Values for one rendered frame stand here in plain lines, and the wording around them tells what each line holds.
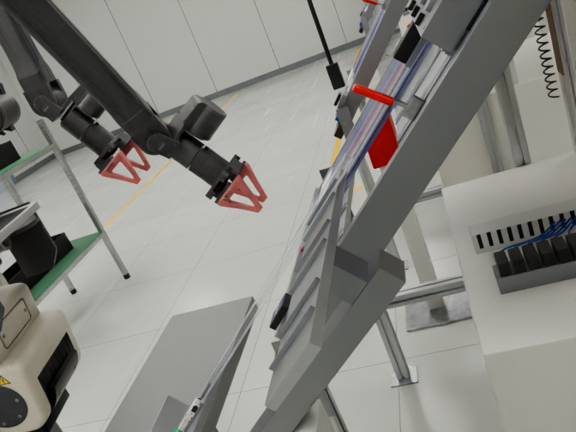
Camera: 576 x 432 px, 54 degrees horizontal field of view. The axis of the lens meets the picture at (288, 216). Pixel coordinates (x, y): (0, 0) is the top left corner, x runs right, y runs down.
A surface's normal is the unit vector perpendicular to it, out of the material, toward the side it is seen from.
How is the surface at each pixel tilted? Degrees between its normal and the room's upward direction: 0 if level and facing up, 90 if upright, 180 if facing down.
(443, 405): 0
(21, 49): 90
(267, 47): 90
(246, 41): 90
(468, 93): 90
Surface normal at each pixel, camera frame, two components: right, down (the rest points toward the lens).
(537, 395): -0.15, 0.43
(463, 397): -0.36, -0.87
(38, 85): 0.05, 0.36
